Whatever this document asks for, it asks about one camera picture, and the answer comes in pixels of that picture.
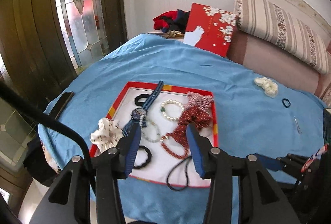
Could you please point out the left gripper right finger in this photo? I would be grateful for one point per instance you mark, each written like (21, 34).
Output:
(200, 148)

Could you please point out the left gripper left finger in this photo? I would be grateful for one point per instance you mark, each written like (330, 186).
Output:
(127, 148)

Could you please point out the thin black elastic band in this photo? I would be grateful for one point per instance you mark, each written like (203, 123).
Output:
(178, 178)

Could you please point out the white cherry print scrunchie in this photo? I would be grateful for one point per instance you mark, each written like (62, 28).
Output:
(107, 135)

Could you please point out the red dotted scrunchie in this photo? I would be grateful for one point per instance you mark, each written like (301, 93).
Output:
(194, 114)

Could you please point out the blue striped strap watch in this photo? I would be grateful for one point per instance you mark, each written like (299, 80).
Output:
(139, 114)

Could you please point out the silver hair clip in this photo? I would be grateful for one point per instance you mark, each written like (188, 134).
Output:
(297, 125)

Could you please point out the red plaid scrunchie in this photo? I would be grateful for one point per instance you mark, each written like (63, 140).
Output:
(203, 102)

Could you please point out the red jewelry tray box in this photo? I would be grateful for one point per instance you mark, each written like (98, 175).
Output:
(158, 152)

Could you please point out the blue blanket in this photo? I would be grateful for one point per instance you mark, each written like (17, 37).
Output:
(248, 121)

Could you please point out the black smartphone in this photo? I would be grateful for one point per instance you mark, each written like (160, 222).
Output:
(60, 105)

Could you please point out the cream fluffy scrunchie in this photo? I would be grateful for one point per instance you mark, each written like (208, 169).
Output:
(270, 87)

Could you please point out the pink bolster cushion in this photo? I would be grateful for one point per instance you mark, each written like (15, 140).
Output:
(271, 61)

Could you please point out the red floral box lid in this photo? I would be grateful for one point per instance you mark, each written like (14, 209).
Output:
(210, 29)

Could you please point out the red and navy clothes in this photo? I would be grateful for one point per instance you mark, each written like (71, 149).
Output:
(172, 21)

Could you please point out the striped floral pillow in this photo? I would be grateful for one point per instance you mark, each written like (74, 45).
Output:
(268, 21)

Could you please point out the stained glass door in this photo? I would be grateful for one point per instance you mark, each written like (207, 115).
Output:
(83, 31)

